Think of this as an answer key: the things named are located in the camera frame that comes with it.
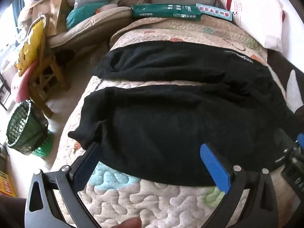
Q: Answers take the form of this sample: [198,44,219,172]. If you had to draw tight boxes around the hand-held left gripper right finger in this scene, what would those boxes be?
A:
[199,143,285,228]

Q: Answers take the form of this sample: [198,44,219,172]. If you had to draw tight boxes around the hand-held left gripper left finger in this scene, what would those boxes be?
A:
[25,141,105,228]

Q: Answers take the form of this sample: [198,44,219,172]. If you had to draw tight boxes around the black pants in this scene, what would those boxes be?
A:
[68,40,300,187]

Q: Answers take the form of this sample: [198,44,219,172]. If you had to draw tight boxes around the person's left hand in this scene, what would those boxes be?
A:
[112,217,142,228]

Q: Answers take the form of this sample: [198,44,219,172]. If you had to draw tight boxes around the person's grey socked foot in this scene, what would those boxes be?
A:
[286,69,304,112]

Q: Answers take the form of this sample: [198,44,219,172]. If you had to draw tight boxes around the quilted patchwork blanket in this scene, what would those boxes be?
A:
[51,18,295,228]

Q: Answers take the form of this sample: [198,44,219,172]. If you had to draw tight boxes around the green mesh waste basket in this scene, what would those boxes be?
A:
[6,100,55,158]

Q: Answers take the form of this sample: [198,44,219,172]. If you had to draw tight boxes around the orange yellow box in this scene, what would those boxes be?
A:
[0,171,17,197]

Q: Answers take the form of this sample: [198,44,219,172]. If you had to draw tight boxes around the wooden chair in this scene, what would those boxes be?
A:
[28,14,69,118]

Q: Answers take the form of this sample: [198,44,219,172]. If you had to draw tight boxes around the pink cushion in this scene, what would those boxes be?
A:
[11,60,38,101]

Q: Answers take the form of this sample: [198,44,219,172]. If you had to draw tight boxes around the yellow plastic bag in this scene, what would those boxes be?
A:
[17,19,45,76]

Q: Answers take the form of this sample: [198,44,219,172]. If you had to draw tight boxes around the white paper bag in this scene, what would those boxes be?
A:
[211,0,284,53]

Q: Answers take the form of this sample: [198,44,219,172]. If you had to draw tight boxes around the beige lounge cushion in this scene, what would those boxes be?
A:
[49,6,133,49]

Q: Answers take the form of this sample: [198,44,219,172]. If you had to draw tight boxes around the teal cloth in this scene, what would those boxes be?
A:
[66,1,112,30]

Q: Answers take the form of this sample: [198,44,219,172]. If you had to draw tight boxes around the brown paper bag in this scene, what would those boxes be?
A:
[32,0,69,37]

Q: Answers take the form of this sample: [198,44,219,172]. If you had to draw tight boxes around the light blue shapes box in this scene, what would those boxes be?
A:
[196,3,233,22]

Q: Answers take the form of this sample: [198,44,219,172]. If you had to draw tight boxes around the green paper ream packet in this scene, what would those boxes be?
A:
[131,3,202,21]

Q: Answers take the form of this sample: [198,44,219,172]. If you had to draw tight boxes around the white plastic bag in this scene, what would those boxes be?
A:
[18,0,38,22]

